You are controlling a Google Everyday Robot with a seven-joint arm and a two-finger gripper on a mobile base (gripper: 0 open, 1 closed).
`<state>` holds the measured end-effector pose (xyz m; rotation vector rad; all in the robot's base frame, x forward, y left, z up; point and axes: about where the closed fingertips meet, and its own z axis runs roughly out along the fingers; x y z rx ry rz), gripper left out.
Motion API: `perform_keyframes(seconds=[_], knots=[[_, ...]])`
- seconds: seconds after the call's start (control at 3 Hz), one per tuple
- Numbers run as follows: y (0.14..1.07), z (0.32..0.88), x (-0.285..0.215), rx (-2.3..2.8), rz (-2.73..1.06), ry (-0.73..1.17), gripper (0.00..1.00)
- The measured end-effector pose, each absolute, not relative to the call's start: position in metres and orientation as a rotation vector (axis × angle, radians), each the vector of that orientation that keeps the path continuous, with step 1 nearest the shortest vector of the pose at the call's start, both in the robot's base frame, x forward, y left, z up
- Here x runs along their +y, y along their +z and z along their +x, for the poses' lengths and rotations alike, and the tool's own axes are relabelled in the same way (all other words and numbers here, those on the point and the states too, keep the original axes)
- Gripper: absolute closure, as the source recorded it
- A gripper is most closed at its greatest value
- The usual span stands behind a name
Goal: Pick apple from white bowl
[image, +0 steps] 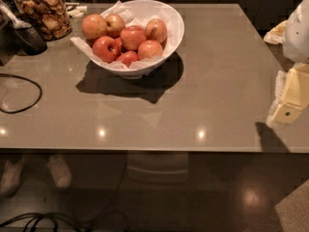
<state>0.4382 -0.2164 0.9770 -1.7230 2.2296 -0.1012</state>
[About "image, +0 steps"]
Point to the white paper liner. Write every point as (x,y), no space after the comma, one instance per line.
(119,9)

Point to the white bowl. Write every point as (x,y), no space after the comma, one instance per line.
(167,16)

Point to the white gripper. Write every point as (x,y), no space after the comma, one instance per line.
(297,33)

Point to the glass jar of dried chips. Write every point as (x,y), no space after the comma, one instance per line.
(50,16)

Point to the black scoop with white handle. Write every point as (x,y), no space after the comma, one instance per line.
(27,37)

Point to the white shoe left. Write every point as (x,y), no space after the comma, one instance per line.
(11,178)

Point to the small white items on table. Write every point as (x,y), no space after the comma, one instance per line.
(75,10)

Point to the small red apple front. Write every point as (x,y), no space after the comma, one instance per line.
(128,57)

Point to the pale apple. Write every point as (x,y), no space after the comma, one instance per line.
(115,25)
(93,26)

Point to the white shoe right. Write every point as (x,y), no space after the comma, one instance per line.
(59,171)

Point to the pale apple far left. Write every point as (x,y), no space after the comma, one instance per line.
(93,26)

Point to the white shoe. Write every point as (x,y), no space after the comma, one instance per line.
(11,178)
(59,171)

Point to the pale apple back middle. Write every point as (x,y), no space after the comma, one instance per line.
(115,25)

